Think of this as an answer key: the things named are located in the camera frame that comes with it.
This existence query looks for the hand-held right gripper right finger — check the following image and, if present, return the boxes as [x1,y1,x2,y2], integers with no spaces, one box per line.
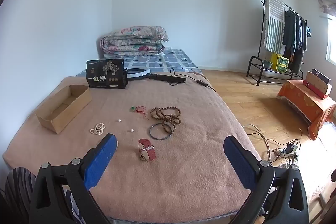
[223,135,310,224]

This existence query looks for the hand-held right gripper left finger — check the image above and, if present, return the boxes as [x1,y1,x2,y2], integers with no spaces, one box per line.
[29,133,118,224]

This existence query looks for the white pearl bracelet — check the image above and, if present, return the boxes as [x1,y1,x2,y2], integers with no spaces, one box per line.
[90,123,106,135]

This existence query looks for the red strap wristwatch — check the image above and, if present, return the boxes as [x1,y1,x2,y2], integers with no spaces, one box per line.
[138,138,156,161]

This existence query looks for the dark blue bangle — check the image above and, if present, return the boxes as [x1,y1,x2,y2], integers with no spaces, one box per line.
[150,123,174,140]

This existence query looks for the cardboard box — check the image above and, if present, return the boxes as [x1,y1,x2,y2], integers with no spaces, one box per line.
[36,84,92,134]

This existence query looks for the brown wooden bead necklace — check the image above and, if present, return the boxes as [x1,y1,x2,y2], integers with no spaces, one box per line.
[150,106,182,135]

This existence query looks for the white power strip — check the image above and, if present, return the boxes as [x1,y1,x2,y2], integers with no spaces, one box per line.
[278,147,298,159]

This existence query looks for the pink-brown blanket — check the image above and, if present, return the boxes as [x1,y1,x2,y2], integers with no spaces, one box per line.
[3,72,260,222]

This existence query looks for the person's striped pants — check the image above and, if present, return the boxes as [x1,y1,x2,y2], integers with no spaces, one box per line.
[5,167,79,224]

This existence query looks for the black snack bag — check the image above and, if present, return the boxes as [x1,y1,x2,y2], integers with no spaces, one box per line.
[86,58,128,89]

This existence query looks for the orange cloth covered stand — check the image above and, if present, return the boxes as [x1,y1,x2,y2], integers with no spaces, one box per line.
[277,79,336,140]

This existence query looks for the red flat box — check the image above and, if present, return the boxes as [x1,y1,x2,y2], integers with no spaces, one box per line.
[303,79,330,100]

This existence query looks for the black metal clothes rack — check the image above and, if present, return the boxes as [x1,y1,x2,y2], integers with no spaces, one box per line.
[246,0,309,86]

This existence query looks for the yellow crate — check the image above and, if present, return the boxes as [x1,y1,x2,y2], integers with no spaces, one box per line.
[270,53,290,73]

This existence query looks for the brown flat box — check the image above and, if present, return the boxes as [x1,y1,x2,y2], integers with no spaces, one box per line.
[306,71,332,95]

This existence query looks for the dark blue flat box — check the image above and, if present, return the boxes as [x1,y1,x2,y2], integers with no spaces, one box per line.
[311,69,332,85]

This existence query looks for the blue patterned bed sheet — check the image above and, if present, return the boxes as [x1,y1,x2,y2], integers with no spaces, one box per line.
[76,49,202,77]

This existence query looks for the folded floral quilt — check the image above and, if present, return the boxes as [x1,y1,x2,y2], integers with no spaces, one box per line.
[100,26,170,58]

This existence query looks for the dark hanging clothes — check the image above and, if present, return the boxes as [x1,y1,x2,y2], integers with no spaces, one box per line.
[282,10,307,73]

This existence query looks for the striped hanging towel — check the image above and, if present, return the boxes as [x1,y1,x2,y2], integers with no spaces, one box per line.
[262,0,286,52]

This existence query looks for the bright window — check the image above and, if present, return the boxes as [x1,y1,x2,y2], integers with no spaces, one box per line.
[325,17,336,67]

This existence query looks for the floral curtain valance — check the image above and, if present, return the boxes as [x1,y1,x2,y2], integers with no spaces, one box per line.
[316,0,336,20]

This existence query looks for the power strip with cables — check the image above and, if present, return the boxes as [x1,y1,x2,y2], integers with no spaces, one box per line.
[243,124,302,169]

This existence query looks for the green pendant on red cord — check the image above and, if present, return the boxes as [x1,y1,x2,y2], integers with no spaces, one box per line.
[130,105,150,121]

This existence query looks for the black cable with inline switch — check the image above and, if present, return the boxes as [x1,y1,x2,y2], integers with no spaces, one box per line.
[169,68,218,93]

